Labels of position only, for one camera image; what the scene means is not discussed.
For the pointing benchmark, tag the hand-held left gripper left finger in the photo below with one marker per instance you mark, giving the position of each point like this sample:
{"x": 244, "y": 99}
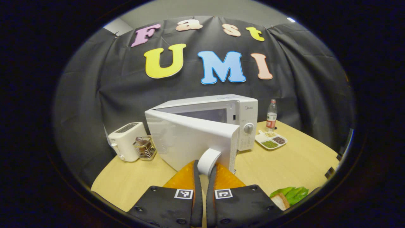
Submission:
{"x": 197, "y": 190}

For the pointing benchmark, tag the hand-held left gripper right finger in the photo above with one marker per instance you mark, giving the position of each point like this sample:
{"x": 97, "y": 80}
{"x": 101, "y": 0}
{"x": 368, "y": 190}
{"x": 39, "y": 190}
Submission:
{"x": 211, "y": 196}

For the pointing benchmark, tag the white microwave oven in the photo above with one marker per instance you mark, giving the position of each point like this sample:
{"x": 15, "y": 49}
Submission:
{"x": 190, "y": 139}

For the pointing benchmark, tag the lettuce sandwich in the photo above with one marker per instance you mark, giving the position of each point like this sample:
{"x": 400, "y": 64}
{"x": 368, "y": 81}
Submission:
{"x": 292, "y": 193}

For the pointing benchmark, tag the small glass jar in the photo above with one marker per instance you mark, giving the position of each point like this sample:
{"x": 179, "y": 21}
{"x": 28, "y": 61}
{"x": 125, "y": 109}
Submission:
{"x": 145, "y": 148}

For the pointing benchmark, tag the white divided dish of beans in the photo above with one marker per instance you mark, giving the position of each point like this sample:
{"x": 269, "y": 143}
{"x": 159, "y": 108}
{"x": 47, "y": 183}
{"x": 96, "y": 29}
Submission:
{"x": 270, "y": 141}

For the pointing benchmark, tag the white toaster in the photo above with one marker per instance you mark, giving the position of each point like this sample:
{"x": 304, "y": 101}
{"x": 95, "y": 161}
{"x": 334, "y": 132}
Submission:
{"x": 125, "y": 142}

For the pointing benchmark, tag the red label water bottle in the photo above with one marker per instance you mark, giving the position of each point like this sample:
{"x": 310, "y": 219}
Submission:
{"x": 271, "y": 117}

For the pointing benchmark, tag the black backdrop cloth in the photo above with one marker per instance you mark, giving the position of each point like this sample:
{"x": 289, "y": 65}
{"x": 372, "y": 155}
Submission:
{"x": 126, "y": 88}

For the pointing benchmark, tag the small ceiling light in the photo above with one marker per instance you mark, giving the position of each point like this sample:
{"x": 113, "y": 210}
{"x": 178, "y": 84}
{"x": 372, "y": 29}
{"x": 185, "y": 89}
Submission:
{"x": 291, "y": 19}

